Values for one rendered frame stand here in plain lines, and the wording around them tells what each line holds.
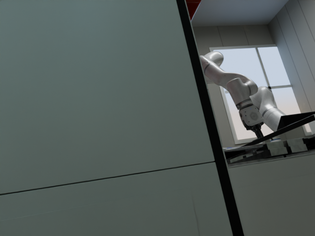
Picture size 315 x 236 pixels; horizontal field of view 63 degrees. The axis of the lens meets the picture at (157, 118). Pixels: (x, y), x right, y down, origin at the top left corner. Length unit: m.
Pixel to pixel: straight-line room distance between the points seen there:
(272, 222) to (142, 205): 0.44
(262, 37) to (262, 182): 3.49
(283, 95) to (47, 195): 3.56
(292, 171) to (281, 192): 0.08
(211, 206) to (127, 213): 0.16
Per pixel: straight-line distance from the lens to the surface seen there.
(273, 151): 1.16
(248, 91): 1.45
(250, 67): 3.76
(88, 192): 0.48
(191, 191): 0.51
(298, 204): 0.88
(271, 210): 0.82
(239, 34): 4.02
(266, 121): 1.68
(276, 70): 3.96
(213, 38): 3.80
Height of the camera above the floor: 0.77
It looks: 17 degrees up
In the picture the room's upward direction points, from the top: 10 degrees counter-clockwise
